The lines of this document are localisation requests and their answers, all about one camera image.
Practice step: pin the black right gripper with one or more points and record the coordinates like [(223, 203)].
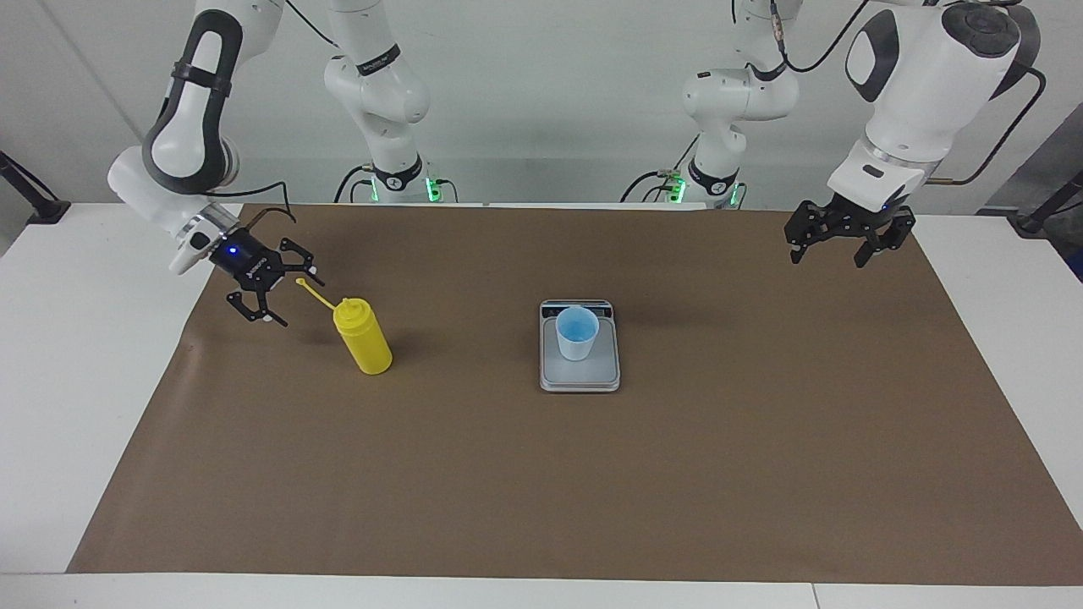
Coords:
[(245, 258)]

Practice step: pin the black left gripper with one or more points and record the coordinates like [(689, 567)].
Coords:
[(854, 216)]

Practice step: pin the yellow squeeze bottle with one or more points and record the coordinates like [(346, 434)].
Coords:
[(365, 342)]

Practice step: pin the light blue plastic cup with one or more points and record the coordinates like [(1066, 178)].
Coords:
[(577, 334)]

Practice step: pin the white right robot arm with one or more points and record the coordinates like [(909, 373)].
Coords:
[(186, 127)]

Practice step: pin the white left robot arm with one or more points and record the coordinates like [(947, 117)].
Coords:
[(922, 76)]

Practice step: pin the silver digital kitchen scale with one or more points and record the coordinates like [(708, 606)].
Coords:
[(579, 376)]

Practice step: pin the black clamp stand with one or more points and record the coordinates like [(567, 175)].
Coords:
[(1032, 222), (46, 210)]

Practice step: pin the brown paper table mat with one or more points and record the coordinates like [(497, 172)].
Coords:
[(541, 482)]

